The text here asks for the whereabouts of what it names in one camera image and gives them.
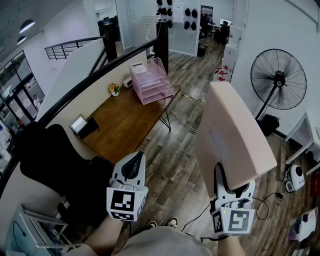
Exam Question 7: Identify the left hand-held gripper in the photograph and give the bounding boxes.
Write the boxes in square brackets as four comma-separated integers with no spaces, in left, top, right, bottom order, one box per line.
[106,151,150,222]

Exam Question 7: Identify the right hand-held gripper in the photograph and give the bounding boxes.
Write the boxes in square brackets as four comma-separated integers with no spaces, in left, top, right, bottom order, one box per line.
[211,162,256,237]

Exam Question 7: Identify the pink cardboard box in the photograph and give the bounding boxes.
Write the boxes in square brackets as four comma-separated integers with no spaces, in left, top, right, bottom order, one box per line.
[194,81,278,198]

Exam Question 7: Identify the pink paper tray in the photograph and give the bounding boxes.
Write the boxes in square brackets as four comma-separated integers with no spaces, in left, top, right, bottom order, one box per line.
[128,57,175,105]

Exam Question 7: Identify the person's left forearm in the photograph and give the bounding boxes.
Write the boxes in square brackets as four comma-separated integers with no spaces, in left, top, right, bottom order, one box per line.
[86,214,125,256]

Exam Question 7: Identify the person's right forearm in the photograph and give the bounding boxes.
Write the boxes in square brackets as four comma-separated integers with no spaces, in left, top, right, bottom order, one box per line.
[216,235,247,256]

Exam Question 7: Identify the red box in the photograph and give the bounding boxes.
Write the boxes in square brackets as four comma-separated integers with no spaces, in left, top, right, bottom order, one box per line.
[309,169,320,201]

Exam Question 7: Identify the black hairpin desk leg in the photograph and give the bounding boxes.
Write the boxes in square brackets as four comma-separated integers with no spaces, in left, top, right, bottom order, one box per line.
[158,109,172,132]

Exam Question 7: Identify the white round floor appliance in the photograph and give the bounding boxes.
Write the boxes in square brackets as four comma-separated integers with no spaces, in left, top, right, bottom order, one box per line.
[284,164,306,194]

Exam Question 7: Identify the black bag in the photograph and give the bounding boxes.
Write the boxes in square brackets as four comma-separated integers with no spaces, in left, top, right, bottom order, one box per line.
[257,114,281,137]

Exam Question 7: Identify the black office chair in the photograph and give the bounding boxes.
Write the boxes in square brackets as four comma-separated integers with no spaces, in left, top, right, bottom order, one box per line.
[16,121,116,228]

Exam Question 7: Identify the person's beige shirt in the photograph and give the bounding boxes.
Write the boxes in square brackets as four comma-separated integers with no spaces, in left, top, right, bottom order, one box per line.
[73,225,214,256]

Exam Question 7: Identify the yellow flowers in white pot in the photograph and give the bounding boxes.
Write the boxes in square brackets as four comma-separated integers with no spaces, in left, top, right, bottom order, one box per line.
[108,83,121,97]

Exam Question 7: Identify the white shelf unit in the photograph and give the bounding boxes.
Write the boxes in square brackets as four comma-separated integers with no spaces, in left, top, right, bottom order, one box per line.
[284,112,320,176]

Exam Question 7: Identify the yellow black striped tape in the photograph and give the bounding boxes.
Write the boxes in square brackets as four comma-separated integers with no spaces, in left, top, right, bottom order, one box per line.
[177,93,207,104]

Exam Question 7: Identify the wooden desk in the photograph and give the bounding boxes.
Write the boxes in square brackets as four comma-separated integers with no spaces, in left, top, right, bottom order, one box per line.
[0,37,161,192]

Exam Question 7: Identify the white calculator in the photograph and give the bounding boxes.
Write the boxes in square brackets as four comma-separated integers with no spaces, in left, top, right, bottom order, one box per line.
[131,62,149,75]

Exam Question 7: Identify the gray plastic crate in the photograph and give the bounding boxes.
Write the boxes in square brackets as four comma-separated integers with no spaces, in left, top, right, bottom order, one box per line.
[4,204,81,256]

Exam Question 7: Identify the red white stand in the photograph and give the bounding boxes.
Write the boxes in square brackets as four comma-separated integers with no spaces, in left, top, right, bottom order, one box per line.
[215,65,232,82]

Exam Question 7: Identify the black standing floor fan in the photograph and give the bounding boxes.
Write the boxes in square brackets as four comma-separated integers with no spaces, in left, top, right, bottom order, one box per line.
[250,48,308,126]

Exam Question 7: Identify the white cabinet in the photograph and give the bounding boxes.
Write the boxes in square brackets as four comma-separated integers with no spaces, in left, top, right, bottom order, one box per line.
[222,43,240,76]

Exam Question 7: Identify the black metal bar railing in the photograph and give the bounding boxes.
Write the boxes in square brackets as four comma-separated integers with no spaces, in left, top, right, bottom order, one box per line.
[44,36,106,61]

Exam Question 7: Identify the group of black caps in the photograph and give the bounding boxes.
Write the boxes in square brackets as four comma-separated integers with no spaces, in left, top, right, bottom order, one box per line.
[155,0,199,31]

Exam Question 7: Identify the black floor cable with plug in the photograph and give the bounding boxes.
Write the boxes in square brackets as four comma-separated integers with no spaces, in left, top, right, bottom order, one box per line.
[254,191,285,221]

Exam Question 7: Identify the black picture frame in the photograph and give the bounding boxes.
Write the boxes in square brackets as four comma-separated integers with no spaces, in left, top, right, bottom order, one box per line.
[69,113,100,140]

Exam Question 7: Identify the white metal frame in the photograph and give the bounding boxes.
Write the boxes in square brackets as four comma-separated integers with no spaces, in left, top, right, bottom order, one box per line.
[168,104,199,134]

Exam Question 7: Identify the tall black post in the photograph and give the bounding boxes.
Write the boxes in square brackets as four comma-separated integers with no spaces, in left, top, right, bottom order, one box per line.
[155,20,170,76]

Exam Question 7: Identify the short black post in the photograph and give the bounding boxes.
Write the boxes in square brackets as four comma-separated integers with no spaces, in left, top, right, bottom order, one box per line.
[103,22,119,62]

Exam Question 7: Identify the white hanging hose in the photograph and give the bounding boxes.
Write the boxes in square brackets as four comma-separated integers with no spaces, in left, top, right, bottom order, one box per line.
[145,19,164,41]

